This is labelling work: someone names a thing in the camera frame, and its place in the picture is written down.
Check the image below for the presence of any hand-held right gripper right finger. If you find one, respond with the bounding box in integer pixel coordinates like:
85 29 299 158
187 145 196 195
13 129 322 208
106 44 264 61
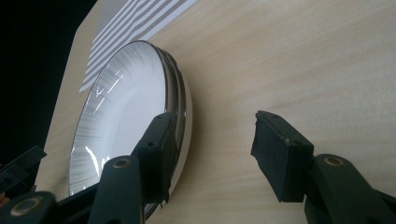
249 109 396 224

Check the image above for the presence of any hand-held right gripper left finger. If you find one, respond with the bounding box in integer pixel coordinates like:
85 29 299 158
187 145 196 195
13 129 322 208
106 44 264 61
88 111 180 224

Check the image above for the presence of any white plate with dark rim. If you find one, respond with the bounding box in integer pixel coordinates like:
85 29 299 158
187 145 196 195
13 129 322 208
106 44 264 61
68 39 184 198
143 46 194 221

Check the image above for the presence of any grey striped placemat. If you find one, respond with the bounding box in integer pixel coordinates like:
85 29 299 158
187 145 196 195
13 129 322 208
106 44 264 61
78 0 200 93

